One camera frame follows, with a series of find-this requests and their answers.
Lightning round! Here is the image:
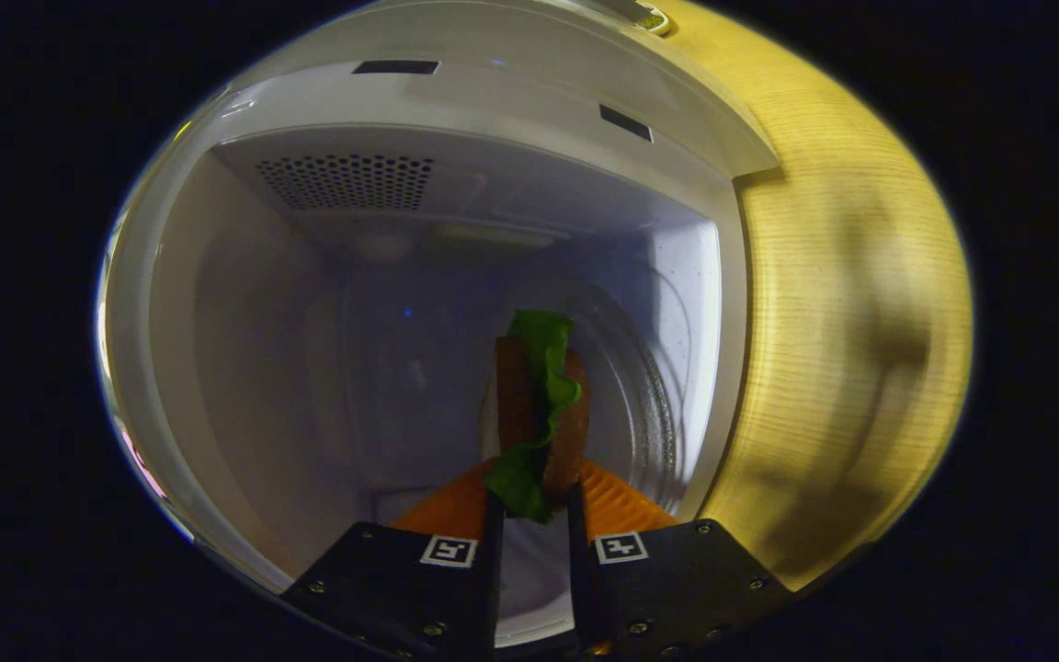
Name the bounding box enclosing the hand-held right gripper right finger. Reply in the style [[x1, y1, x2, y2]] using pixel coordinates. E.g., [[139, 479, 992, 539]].
[[568, 457, 797, 658]]

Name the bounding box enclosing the white microwave oven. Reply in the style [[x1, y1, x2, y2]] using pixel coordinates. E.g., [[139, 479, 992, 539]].
[[97, 0, 783, 645]]

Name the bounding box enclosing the sandwich with lettuce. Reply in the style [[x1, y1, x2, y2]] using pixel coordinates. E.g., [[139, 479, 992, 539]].
[[479, 310, 591, 525]]

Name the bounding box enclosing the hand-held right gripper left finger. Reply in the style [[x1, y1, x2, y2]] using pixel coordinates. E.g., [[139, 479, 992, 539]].
[[279, 457, 505, 662]]

